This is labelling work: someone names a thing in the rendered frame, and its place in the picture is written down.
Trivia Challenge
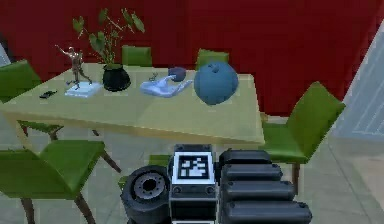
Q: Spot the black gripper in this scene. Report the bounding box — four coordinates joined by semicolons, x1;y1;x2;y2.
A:
120;165;172;224

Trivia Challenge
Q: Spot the pale yellow dining table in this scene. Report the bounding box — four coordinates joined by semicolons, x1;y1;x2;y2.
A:
0;62;266;146

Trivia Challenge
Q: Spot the house plant in black pot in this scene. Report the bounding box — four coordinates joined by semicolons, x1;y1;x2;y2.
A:
72;7;146;93

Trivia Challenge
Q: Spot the dark purple mug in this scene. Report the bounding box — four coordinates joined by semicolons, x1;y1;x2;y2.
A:
167;66;188;83

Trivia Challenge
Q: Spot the blue round ball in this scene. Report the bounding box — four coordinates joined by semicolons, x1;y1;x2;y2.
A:
193;61;240;106

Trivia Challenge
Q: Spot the bronze figure statue white base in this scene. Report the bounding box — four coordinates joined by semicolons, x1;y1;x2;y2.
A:
55;44;104;99

